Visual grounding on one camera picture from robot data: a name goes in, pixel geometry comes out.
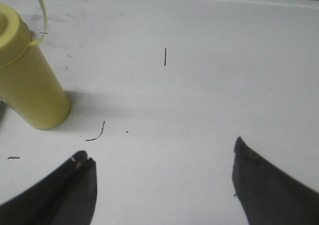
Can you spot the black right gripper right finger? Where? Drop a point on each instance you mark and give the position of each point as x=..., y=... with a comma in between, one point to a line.
x=268, y=195

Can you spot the yellow squeeze bottle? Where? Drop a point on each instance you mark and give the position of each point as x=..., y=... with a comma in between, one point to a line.
x=28, y=85

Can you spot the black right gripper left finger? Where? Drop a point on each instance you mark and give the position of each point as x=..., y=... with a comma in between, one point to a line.
x=67, y=196

